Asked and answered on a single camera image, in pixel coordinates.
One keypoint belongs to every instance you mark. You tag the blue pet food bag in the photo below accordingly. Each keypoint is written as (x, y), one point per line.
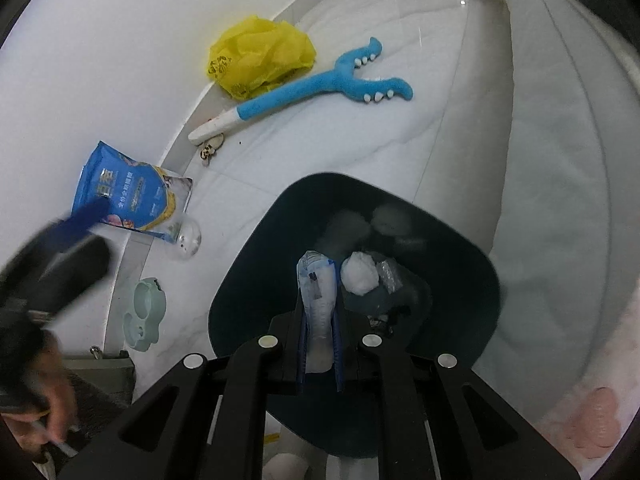
(135, 190)

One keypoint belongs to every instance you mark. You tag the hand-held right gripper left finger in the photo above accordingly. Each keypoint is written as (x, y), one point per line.
(300, 345)

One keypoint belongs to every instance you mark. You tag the clear glass jar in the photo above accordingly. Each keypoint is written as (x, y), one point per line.
(186, 237)

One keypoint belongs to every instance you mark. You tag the person's left hand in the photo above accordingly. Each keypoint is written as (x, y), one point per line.
(62, 390)

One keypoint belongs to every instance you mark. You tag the dark teal trash bin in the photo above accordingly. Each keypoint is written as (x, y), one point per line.
(260, 270)

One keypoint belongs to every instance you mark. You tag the green pet bowl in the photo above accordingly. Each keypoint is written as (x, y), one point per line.
(142, 312)

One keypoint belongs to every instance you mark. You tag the white tissue ball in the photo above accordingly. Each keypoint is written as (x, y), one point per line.
(359, 274)

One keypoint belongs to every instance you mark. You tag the blue plush toy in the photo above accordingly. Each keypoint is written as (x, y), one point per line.
(300, 95)

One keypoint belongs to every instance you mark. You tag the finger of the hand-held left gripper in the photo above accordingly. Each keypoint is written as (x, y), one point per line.
(70, 270)
(80, 220)

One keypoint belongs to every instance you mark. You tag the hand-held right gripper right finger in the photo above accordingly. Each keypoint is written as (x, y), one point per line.
(339, 350)

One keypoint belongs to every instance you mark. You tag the bed mattress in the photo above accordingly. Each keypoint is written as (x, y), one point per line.
(550, 160)

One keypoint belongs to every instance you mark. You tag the pink printed blanket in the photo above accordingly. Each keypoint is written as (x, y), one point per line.
(592, 422)

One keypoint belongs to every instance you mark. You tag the blue white plastic wrapper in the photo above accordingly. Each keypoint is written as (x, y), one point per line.
(316, 300)

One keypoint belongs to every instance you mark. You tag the person's leg grey pants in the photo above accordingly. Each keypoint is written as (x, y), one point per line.
(97, 410)

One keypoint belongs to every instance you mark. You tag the yellow plastic bag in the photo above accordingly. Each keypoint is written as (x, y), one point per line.
(260, 55)

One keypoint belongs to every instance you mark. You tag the clear plastic wrapper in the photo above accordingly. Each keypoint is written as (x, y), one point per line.
(391, 275)

